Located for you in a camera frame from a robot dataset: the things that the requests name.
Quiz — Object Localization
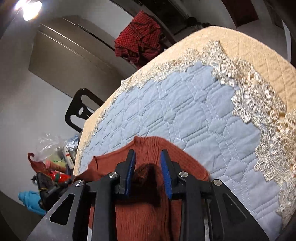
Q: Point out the clear plastic bag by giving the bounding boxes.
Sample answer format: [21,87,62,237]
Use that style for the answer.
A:
[33,133,80,162]

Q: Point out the black chair behind table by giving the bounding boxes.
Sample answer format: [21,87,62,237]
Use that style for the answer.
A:
[65,88,104,133]

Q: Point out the red plaid shirt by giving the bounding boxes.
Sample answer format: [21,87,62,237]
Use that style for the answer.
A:
[114,11,164,69]

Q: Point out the white medicine box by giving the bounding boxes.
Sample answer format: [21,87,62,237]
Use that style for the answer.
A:
[62,147,74,169]

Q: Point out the quilted blue beige table cover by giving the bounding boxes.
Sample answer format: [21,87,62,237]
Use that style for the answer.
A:
[74,27,295,240]

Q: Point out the red gift bag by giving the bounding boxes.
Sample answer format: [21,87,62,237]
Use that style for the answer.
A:
[27,153,50,175]

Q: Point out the rust red knit sweater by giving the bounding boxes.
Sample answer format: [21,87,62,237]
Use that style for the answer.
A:
[77,137,209,240]

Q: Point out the red reindeer bottle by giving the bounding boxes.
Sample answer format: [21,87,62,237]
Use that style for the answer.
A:
[48,171,71,183]

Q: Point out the blue thermos jug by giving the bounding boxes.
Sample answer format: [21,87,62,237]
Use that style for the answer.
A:
[18,190,46,216]

